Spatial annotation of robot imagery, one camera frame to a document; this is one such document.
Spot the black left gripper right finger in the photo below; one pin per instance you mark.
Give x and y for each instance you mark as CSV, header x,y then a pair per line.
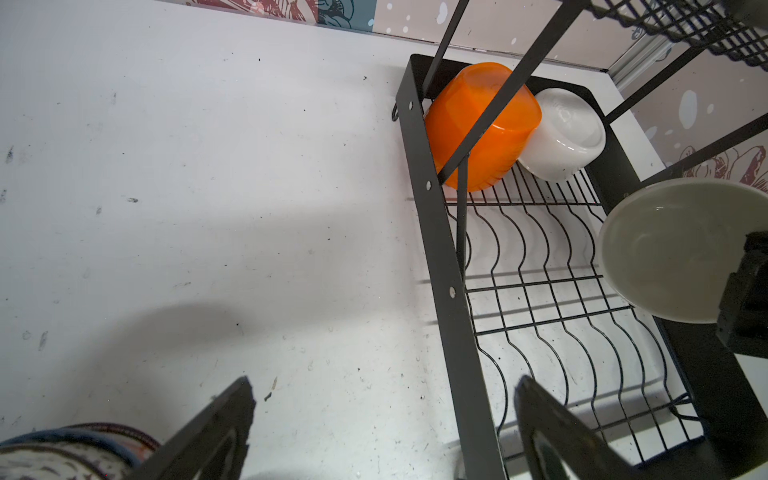
x,y
557,445

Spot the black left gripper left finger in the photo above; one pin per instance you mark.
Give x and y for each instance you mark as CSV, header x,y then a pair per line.
x,y
213,445

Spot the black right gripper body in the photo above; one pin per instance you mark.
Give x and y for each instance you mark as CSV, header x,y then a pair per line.
x,y
742,319

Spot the cream ceramic bowl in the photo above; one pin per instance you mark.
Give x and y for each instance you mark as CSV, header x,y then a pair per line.
x,y
670,247

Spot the white plastic bowl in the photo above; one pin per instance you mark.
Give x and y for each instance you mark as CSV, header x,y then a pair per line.
x,y
569,137

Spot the patterned ceramic bowl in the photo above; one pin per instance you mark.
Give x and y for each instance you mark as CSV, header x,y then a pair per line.
x,y
96,450

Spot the black wire dish rack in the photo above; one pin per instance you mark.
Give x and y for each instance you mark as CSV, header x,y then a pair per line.
x,y
517,291

